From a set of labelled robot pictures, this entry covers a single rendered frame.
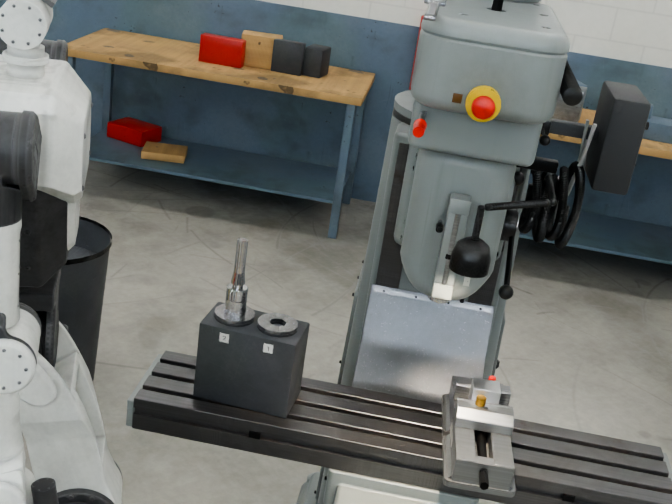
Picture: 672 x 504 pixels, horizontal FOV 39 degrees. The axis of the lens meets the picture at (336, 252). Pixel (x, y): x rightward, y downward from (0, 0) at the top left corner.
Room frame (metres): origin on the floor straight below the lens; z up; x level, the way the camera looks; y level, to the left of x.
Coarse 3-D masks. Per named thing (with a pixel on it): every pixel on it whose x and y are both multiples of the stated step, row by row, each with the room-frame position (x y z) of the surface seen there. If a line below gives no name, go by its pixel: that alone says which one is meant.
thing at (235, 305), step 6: (228, 294) 1.84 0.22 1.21; (246, 294) 1.85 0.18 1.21; (228, 300) 1.84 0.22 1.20; (234, 300) 1.83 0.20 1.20; (240, 300) 1.83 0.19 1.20; (246, 300) 1.85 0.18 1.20; (228, 306) 1.83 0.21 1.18; (234, 306) 1.83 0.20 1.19; (240, 306) 1.83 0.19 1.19; (228, 312) 1.83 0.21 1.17; (234, 312) 1.83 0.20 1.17; (240, 312) 1.84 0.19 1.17
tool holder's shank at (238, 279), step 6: (240, 240) 1.85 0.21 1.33; (246, 240) 1.85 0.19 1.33; (240, 246) 1.84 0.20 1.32; (246, 246) 1.85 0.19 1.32; (240, 252) 1.84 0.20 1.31; (246, 252) 1.85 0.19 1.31; (240, 258) 1.84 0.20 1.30; (234, 264) 1.85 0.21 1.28; (240, 264) 1.84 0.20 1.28; (234, 270) 1.85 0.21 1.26; (240, 270) 1.84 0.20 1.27; (234, 276) 1.84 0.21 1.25; (240, 276) 1.84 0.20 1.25; (234, 282) 1.84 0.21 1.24; (240, 282) 1.84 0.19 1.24; (240, 288) 1.85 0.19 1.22
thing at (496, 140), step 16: (416, 112) 1.71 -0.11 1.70; (432, 112) 1.71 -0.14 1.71; (448, 112) 1.70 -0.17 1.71; (432, 128) 1.71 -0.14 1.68; (448, 128) 1.70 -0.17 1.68; (464, 128) 1.70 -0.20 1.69; (480, 128) 1.70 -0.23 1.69; (496, 128) 1.70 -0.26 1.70; (512, 128) 1.69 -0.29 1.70; (528, 128) 1.69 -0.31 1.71; (416, 144) 1.71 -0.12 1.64; (432, 144) 1.71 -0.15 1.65; (448, 144) 1.70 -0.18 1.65; (464, 144) 1.70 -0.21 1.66; (480, 144) 1.70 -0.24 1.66; (496, 144) 1.70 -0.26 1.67; (512, 144) 1.69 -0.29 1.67; (528, 144) 1.69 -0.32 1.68; (496, 160) 1.70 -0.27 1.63; (512, 160) 1.69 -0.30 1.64; (528, 160) 1.69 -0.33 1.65
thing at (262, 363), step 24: (216, 312) 1.84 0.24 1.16; (264, 312) 1.90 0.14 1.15; (216, 336) 1.80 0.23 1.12; (240, 336) 1.79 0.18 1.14; (264, 336) 1.79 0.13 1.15; (288, 336) 1.80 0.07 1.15; (216, 360) 1.80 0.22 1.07; (240, 360) 1.79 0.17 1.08; (264, 360) 1.78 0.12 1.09; (288, 360) 1.77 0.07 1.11; (216, 384) 1.80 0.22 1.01; (240, 384) 1.79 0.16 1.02; (264, 384) 1.78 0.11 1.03; (288, 384) 1.77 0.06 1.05; (264, 408) 1.78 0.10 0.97; (288, 408) 1.78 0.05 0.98
